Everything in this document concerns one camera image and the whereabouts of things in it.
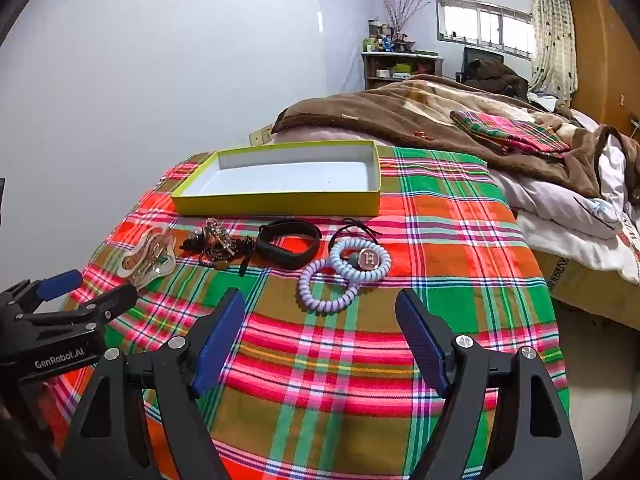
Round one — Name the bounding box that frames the rhinestone hair barrette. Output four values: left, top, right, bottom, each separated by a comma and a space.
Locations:
204, 217, 237, 261

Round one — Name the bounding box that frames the wooden wardrobe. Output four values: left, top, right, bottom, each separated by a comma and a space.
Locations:
567, 0, 640, 138

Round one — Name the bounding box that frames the purple spiral hair tie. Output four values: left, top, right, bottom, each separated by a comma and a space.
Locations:
298, 259, 359, 315

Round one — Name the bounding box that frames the colourful plaid cloth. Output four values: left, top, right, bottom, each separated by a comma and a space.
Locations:
42, 146, 571, 480

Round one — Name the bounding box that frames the group of bottles on shelf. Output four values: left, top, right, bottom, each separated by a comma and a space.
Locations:
364, 19, 416, 54

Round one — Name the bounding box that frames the yellow-green cardboard box tray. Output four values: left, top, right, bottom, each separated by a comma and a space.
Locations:
171, 140, 383, 217

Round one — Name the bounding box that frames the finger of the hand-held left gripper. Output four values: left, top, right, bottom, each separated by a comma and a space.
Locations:
0, 269, 84, 318
15, 284, 138, 346

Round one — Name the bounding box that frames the small black hair clip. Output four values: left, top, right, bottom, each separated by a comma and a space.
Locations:
180, 230, 208, 256

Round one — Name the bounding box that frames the dry branch bouquet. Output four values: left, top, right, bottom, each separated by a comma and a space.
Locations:
382, 0, 431, 36

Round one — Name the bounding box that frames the black pendant hair tie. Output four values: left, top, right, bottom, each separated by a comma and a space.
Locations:
328, 217, 383, 273

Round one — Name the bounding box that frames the pink bed sheet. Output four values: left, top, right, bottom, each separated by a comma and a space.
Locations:
272, 127, 401, 148

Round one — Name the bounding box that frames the brown fleece blanket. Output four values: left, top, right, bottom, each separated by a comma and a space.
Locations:
270, 74, 640, 201

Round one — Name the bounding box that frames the dark bead bracelet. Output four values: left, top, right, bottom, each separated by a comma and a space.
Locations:
199, 237, 257, 277

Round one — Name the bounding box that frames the black monitor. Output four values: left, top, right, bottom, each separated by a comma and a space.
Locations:
464, 46, 505, 68

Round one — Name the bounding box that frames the wooden shelf unit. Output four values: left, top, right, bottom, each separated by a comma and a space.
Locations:
361, 51, 445, 91

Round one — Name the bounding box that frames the light blue spiral hair tie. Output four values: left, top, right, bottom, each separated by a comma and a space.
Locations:
329, 239, 392, 283

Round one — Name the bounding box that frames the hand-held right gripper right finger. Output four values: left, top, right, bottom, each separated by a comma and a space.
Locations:
395, 288, 583, 480

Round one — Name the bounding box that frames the white floral quilt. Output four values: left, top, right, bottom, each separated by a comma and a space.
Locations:
492, 125, 640, 285

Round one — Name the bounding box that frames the folded plaid cloth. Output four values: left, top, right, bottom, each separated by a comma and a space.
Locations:
449, 109, 572, 162

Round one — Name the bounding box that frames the window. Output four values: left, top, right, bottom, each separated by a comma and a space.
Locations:
435, 0, 535, 60

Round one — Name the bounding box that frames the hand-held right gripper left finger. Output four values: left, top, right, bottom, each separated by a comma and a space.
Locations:
57, 287, 247, 480

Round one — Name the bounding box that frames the patterned curtain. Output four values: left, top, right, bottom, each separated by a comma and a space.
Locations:
525, 0, 578, 103

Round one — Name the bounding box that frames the black wristband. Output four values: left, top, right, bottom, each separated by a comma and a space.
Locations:
256, 219, 322, 269

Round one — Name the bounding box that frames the dark jacket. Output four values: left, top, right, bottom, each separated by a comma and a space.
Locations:
462, 58, 531, 101

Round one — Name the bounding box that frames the clear hair claw clip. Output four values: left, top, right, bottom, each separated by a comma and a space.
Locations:
120, 225, 177, 289

